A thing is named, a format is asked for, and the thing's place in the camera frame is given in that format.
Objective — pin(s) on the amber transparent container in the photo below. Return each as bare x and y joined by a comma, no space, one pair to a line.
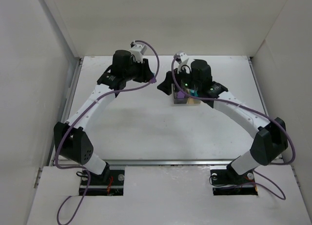
192,101

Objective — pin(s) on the purple lego piece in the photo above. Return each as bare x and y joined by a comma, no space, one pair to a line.
180,95

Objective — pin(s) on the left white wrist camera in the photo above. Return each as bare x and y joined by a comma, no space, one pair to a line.
137,49

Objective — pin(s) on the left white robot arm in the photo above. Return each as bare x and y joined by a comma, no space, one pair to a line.
71,136

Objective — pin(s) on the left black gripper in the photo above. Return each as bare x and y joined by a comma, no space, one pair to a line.
144,70

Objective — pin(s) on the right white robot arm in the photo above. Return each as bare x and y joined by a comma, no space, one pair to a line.
269,136

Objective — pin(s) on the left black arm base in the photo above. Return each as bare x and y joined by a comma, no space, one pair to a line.
112,186

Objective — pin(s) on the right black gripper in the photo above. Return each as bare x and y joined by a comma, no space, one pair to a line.
172,79

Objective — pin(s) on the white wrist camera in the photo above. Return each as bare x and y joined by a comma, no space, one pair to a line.
137,49
182,59

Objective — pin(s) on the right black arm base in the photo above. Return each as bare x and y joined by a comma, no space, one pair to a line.
227,183

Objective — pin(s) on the grey transparent container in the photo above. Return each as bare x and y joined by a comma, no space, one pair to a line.
175,100

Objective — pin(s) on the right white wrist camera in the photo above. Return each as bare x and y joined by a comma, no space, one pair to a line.
182,59

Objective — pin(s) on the metal table rail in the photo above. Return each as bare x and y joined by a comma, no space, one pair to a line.
167,162

